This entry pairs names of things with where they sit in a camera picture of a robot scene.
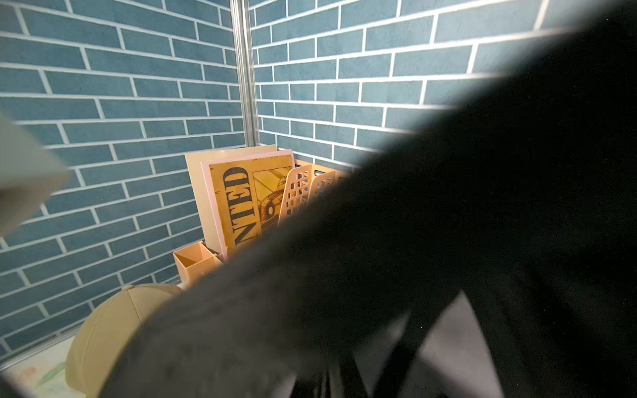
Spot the peach plastic desk organizer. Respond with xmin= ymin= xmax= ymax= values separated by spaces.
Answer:
xmin=174 ymin=161 xmax=350 ymax=289

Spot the black baseball cap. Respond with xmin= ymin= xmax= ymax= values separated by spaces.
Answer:
xmin=101 ymin=1 xmax=636 ymax=397

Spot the beige baseball cap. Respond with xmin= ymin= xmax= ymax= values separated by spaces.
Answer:
xmin=66 ymin=284 xmax=182 ymax=397

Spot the beige flat board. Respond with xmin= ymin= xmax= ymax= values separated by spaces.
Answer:
xmin=184 ymin=145 xmax=277 ymax=254

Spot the floral table mat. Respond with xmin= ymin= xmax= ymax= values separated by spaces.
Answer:
xmin=1 ymin=334 xmax=86 ymax=398

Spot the wanted poster book pink edge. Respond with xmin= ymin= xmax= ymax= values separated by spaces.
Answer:
xmin=201 ymin=150 xmax=295 ymax=260

